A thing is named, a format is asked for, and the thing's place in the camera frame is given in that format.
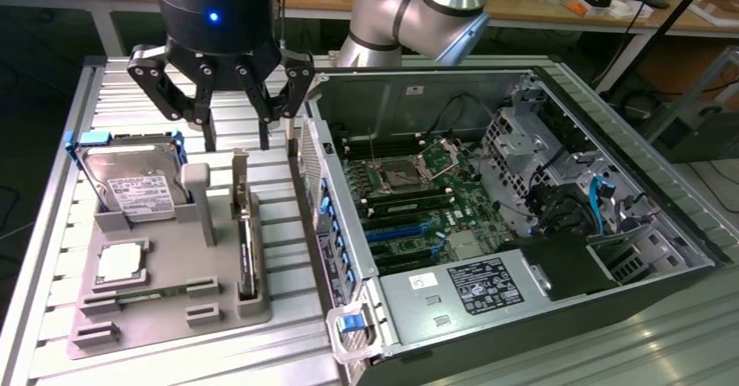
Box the graphics card with metal bracket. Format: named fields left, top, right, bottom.
left=227, top=146, right=261, bottom=304

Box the thin metal locking lever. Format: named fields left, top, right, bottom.
left=366, top=130, right=386, bottom=175

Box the black RAM slot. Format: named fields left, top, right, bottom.
left=342, top=145, right=420, bottom=159
left=362, top=185, right=453, bottom=201

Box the hard disk in blue caddy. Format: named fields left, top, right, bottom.
left=62, top=129, right=191, bottom=225

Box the CPU socket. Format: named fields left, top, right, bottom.
left=377, top=160, right=432, bottom=195

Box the metal socket cover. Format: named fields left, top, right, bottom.
left=414, top=138, right=466, bottom=175

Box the black RAM stick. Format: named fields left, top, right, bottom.
left=363, top=195, right=457, bottom=219

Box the blue expansion slot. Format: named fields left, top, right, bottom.
left=365, top=223, right=432, bottom=243

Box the green motherboard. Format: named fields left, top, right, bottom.
left=338, top=132, right=520, bottom=274

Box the grey plastic parts rack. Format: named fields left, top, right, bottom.
left=65, top=163, right=275, bottom=361

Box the silver CPU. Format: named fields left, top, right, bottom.
left=94, top=243, right=145, bottom=284

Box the metal disk bay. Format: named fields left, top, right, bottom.
left=481, top=106, right=578, bottom=214

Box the black expansion slot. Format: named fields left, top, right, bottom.
left=373, top=257, right=440, bottom=274
left=368, top=246, right=433, bottom=261

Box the silver chipset heatsink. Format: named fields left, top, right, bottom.
left=446, top=232, right=481, bottom=261

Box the green RAM stick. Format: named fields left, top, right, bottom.
left=114, top=286, right=191, bottom=303

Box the grey power supply unit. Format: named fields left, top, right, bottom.
left=377, top=247, right=558, bottom=346

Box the white and black device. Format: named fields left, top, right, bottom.
left=568, top=0, right=654, bottom=20

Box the black plastic shroud box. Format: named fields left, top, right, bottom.
left=498, top=236, right=622, bottom=303

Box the black stand pole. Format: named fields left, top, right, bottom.
left=597, top=0, right=725, bottom=92

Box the dark equipment case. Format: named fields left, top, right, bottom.
left=657, top=104, right=739, bottom=164

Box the open black PC case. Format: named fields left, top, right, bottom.
left=285, top=63, right=729, bottom=386

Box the white flat box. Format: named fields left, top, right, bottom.
left=685, top=0, right=739, bottom=26

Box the hanging grey cable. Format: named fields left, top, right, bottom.
left=274, top=0, right=289, bottom=52

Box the black wire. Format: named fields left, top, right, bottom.
left=432, top=93, right=493, bottom=141

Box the blue wire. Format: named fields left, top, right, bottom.
left=586, top=176, right=608, bottom=235

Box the grey aluminium frame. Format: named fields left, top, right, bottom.
left=645, top=46, right=739, bottom=145

